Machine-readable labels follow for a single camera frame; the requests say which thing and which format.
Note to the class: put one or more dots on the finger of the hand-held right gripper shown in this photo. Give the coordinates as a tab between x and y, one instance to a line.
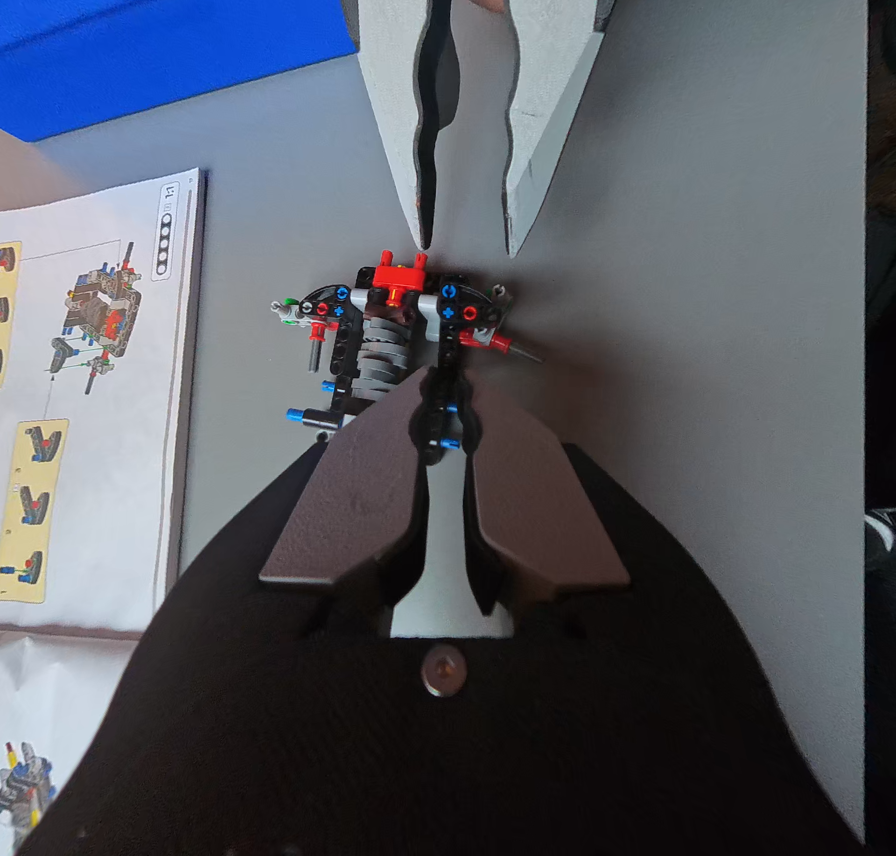
553	44
392	44

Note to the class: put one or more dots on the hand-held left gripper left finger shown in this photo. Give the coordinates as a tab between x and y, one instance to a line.
350	506

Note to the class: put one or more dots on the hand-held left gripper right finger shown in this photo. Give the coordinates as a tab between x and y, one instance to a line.
539	506

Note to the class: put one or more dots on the black frame lego assembly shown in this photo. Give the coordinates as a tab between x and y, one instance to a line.
399	278

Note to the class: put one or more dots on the open lego instruction booklet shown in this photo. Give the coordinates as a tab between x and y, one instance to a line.
105	380

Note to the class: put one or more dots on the blue plastic bin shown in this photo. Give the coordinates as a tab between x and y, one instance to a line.
175	30

